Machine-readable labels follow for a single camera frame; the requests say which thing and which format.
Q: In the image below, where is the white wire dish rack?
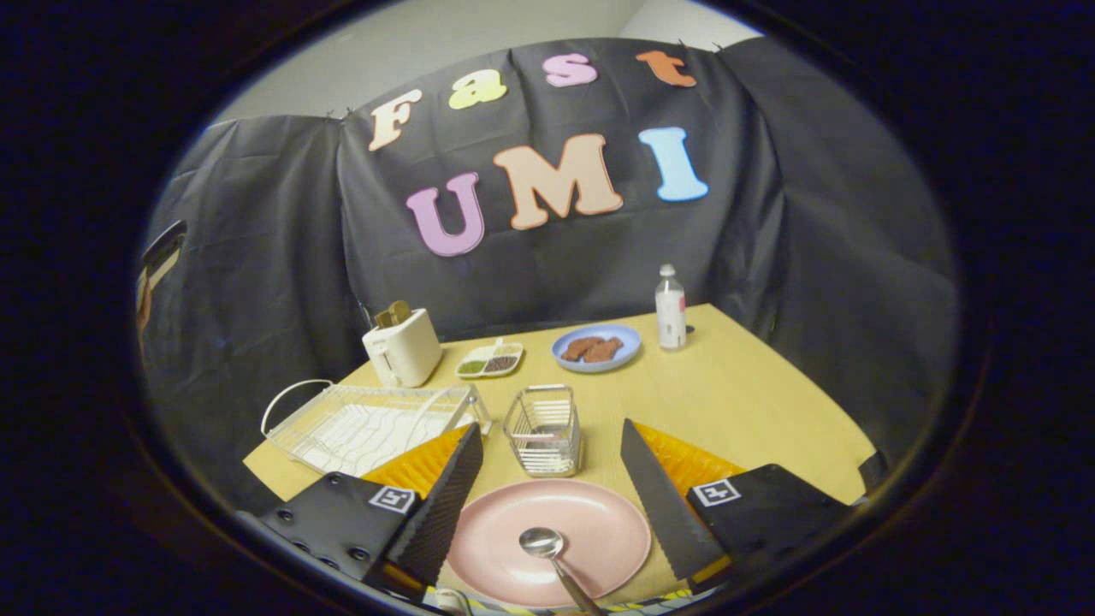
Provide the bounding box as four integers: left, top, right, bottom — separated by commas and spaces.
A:
261, 379, 494, 478

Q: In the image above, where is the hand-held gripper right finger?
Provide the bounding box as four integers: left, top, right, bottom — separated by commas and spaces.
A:
619, 418, 856, 596

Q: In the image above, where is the cream toaster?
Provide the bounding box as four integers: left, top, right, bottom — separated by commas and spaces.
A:
362, 308, 443, 388

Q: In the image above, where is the black backdrop cloth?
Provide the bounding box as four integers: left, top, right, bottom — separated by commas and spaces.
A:
141, 36, 959, 514

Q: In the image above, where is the blue plate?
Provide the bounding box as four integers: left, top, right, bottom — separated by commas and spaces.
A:
551, 323, 642, 374

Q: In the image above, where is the metal spoon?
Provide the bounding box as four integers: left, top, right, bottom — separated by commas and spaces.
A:
518, 527, 605, 615

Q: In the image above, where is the metal wire basket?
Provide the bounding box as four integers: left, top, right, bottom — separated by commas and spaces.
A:
503, 384, 584, 478

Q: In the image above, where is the white sectioned dish with beans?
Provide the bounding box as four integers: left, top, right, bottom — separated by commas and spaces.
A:
454, 341, 524, 380

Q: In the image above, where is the white drain tray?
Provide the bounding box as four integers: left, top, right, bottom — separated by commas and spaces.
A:
298, 402, 450, 477

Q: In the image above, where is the yellow patterned cloth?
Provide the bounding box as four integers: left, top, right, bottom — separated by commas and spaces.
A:
428, 586, 715, 616

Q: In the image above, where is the pink plate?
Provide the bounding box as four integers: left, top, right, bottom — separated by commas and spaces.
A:
447, 478, 653, 609

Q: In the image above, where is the small white bottle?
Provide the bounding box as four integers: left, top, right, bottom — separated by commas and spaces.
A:
655, 264, 688, 351

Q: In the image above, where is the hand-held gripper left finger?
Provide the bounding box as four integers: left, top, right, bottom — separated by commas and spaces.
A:
257, 422, 485, 601

